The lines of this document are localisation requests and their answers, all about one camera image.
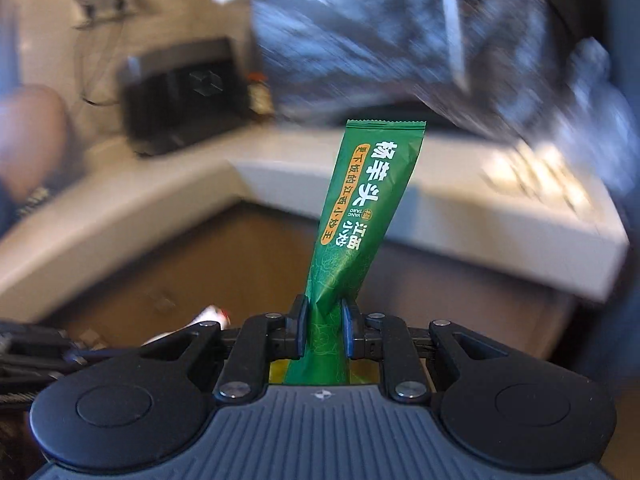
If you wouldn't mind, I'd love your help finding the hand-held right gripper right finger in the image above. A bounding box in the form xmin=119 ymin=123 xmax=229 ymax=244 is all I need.
xmin=340 ymin=296 xmax=511 ymax=403

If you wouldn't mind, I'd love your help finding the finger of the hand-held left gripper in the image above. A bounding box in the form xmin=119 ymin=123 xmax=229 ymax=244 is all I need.
xmin=0 ymin=326 xmax=108 ymax=367

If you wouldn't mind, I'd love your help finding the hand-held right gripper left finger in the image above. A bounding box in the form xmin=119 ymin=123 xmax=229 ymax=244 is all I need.
xmin=137 ymin=294 xmax=310 ymax=403

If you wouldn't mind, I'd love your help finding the large green snack packet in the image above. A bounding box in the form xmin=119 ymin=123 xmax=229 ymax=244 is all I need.
xmin=285 ymin=119 xmax=428 ymax=386

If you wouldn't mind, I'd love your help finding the white red paper scrap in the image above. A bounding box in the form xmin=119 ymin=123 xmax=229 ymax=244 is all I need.
xmin=192 ymin=305 xmax=232 ymax=332

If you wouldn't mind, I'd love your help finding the striped cloth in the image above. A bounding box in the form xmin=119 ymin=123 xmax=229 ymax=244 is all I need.
xmin=15 ymin=185 xmax=53 ymax=218

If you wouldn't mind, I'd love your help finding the round wooden cutting board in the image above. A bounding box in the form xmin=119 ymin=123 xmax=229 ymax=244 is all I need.
xmin=0 ymin=85 xmax=68 ymax=201

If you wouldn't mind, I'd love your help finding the glass pickle jar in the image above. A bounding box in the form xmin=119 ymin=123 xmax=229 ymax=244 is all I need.
xmin=247 ymin=72 xmax=273 ymax=121

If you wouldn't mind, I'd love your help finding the grey black rice cooker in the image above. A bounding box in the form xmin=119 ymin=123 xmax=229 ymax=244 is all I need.
xmin=117 ymin=37 xmax=251 ymax=158

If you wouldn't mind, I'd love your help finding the black plastic bag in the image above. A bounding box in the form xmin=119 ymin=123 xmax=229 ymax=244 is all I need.
xmin=250 ymin=0 xmax=626 ymax=171

